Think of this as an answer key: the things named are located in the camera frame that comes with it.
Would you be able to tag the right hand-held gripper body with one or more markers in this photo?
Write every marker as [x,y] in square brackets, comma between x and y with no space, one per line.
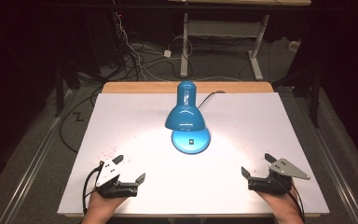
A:
[276,177]

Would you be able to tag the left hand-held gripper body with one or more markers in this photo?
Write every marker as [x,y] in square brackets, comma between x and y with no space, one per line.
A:
[110,179]

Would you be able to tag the blue desk lamp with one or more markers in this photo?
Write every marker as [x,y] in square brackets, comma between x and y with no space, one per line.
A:
[187,119]

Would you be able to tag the person's left hand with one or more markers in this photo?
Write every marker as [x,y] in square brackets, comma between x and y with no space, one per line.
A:
[101,207]

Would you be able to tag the person's right hand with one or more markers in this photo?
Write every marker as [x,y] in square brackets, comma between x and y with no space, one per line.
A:
[281,207]

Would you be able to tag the white paper table cover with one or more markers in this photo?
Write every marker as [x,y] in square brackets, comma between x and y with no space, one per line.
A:
[130,149]

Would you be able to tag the white power adapter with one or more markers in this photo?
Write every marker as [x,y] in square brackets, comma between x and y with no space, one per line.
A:
[167,53]

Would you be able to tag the white metal desk frame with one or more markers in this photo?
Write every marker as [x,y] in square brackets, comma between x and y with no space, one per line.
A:
[223,29]

